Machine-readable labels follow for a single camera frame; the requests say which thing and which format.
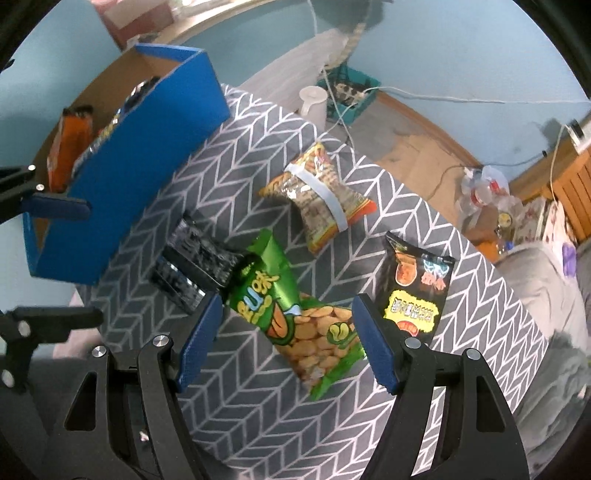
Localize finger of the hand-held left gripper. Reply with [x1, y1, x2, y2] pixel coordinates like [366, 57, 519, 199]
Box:
[0, 306, 105, 393]
[0, 164, 92, 223]

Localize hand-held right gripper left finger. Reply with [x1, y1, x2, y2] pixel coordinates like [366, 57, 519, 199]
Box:
[44, 292, 223, 480]

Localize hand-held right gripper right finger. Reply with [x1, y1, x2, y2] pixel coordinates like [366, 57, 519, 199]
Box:
[352, 294, 529, 480]

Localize dark orange snack packet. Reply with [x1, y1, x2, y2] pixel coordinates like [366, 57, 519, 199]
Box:
[46, 106, 95, 193]

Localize black foil snack packet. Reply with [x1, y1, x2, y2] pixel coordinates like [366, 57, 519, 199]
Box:
[151, 256, 206, 315]
[164, 213, 245, 291]

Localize black snack packet orange print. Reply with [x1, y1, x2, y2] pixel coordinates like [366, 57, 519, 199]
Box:
[373, 232, 457, 344]

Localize green peanut snack packet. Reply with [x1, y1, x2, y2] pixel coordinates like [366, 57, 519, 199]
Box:
[222, 228, 368, 401]

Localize blue cardboard box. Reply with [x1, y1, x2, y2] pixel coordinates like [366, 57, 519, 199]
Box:
[23, 44, 232, 284]

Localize clear peanut packet white band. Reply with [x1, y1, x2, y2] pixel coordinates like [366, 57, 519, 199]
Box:
[257, 141, 377, 256]

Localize grey chevron tablecloth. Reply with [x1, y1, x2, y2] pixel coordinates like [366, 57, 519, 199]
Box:
[76, 83, 549, 478]

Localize orange juice bottle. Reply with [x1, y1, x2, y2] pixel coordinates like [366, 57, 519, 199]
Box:
[475, 231, 513, 259]

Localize grey bed sheet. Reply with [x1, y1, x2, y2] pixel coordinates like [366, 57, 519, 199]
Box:
[496, 240, 591, 462]

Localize clear bottle red cap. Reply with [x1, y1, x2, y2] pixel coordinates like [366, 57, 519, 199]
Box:
[464, 178, 504, 208]

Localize grey blanket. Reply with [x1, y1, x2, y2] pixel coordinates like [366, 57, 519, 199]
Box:
[531, 332, 591, 462]

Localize brown cardboard box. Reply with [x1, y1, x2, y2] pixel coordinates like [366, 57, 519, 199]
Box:
[92, 0, 176, 49]

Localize clear plastic bag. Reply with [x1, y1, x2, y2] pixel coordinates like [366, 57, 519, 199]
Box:
[462, 166, 511, 204]

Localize printed paper box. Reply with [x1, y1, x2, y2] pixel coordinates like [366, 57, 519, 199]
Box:
[517, 198, 568, 250]

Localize purple pouch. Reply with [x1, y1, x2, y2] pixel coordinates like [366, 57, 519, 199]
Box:
[561, 242, 580, 278]

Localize wooden windowsill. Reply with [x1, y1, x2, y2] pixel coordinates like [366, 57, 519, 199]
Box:
[111, 0, 315, 54]

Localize teal plastic crate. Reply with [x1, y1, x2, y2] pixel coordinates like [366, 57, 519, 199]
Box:
[316, 65, 382, 124]

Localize white kettle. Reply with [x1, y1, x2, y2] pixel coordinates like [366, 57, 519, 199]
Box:
[299, 85, 329, 130]

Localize wooden headboard shelf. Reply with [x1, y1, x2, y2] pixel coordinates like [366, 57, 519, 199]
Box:
[547, 150, 591, 245]

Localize power strip in crate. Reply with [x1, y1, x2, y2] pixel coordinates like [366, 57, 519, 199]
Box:
[333, 80, 365, 100]

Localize white power strip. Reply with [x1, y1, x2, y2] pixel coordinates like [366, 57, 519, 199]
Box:
[570, 117, 591, 153]

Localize thin dark cable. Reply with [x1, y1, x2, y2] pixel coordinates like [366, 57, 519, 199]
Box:
[429, 164, 472, 199]

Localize long white cable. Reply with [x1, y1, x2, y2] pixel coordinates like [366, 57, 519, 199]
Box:
[376, 84, 573, 139]

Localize beige rope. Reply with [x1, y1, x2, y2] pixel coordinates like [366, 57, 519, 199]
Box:
[342, 18, 370, 65]

